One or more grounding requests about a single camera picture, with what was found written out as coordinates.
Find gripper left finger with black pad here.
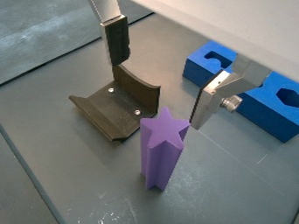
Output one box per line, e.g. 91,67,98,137
87,0,130,67

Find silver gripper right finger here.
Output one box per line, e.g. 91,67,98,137
189,54,270,130

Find purple star-shaped prism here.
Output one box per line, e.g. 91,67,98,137
140,108,189,191

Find blue foam shape board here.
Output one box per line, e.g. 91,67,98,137
181,41,299,143

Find black curved holder stand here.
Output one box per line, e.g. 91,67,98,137
69,65,160,141

